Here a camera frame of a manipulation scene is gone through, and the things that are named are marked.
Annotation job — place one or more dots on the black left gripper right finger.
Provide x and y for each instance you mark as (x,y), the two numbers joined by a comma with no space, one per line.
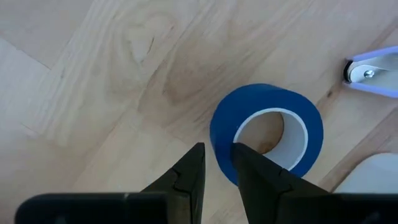
(261,189)

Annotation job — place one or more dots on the lilac staple remover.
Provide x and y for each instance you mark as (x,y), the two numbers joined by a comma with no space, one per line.
(360,71)

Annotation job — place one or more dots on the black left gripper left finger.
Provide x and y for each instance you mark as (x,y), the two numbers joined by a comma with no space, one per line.
(189,186)

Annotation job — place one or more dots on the dark blue tape roll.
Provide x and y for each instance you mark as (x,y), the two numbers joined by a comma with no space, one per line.
(236,105)

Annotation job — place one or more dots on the white plastic bin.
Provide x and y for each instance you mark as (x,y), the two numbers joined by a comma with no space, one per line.
(373,174)

